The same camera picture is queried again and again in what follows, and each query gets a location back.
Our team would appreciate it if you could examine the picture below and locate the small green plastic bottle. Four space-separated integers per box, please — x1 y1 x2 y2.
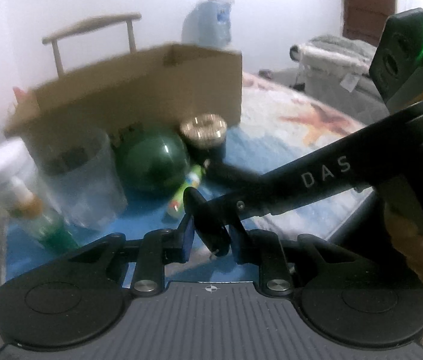
166 164 206 219

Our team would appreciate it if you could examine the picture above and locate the dark green glossy ball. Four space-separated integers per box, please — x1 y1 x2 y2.
115 128 191 195

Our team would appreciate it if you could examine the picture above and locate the clear glass cup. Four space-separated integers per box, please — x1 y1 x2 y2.
22 125 128 231

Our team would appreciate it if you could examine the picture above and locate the round gold lidded tin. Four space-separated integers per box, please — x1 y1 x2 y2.
179 114 228 164

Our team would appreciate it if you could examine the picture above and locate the green bottle orange cap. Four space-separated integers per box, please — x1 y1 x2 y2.
10 177 79 254

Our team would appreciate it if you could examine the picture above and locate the white lidded clear jar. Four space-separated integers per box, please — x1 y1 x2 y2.
0 137 38 218

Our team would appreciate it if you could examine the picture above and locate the grey folded blanket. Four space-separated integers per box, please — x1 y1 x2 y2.
289 34 389 125

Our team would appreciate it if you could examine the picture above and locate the brown cardboard box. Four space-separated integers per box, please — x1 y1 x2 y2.
4 43 242 139

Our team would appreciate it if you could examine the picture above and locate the brown wooden door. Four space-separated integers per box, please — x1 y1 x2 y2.
343 0 396 47

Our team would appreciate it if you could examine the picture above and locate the red plastic bag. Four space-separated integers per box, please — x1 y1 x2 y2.
12 86 29 104

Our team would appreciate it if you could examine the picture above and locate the blue water jug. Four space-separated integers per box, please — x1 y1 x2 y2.
181 0 234 49

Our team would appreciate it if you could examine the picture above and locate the wooden chair black seat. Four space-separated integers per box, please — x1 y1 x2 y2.
41 12 143 78

